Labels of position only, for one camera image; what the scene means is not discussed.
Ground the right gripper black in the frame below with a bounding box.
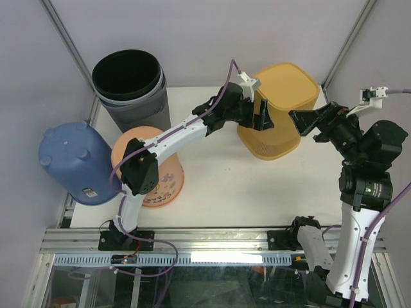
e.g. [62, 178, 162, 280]
[288, 101, 365, 164]

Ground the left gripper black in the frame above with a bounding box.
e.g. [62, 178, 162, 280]
[224, 95, 274, 132]

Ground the yellow mesh waste bin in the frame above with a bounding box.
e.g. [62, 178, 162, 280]
[237, 62, 319, 160]

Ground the peach plastic bucket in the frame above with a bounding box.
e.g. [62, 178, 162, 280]
[111, 126, 184, 208]

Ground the black plastic bin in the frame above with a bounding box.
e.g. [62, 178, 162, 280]
[92, 49, 161, 101]

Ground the blue plastic bucket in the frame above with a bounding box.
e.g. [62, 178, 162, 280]
[39, 121, 121, 206]

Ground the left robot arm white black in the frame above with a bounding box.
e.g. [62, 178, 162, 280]
[111, 78, 274, 249]

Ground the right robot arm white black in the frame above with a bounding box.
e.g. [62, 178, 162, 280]
[287, 102, 408, 307]

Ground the grey slotted waste bin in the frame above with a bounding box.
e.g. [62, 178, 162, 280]
[100, 77, 171, 132]

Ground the light grey inner bin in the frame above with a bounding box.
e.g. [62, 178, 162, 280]
[94, 67, 164, 108]

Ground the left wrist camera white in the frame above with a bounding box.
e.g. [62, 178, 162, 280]
[238, 72, 261, 101]

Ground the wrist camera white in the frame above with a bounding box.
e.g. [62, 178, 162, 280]
[238, 72, 261, 101]
[346, 87, 389, 117]

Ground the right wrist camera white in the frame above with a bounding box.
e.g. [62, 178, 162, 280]
[346, 87, 389, 117]

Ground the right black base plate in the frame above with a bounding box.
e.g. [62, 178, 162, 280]
[267, 230, 303, 252]

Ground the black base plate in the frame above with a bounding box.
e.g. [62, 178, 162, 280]
[267, 230, 303, 252]
[98, 229, 155, 252]

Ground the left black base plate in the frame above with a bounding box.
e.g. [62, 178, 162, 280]
[98, 229, 155, 252]

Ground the aluminium mounting rail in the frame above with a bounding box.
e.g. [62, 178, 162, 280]
[40, 227, 386, 256]

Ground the white slotted cable duct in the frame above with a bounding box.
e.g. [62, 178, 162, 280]
[55, 252, 292, 267]

